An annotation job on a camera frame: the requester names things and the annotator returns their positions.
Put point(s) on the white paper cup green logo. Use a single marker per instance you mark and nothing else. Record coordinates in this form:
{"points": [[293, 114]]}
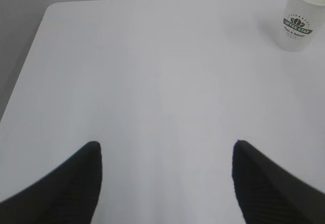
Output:
{"points": [[301, 21]]}

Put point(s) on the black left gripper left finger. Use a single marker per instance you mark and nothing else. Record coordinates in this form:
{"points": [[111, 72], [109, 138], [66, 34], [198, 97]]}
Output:
{"points": [[68, 194]]}

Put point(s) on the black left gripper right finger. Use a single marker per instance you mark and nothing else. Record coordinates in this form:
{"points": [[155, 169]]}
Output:
{"points": [[266, 193]]}

